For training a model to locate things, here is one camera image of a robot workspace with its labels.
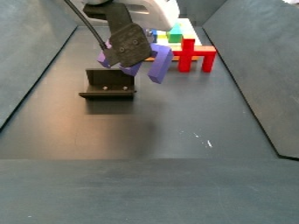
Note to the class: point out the purple cross-shaped block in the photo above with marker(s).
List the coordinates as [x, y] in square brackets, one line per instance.
[162, 55]

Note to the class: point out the black angle fixture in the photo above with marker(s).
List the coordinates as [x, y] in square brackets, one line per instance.
[108, 83]

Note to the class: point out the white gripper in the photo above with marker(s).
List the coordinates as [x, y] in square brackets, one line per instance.
[151, 14]

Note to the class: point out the blue long bar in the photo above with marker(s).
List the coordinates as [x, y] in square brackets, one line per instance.
[154, 32]

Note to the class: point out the green long bar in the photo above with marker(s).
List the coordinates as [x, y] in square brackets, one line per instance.
[175, 34]

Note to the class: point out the red cross-shaped block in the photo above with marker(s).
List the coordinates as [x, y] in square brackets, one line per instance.
[190, 51]

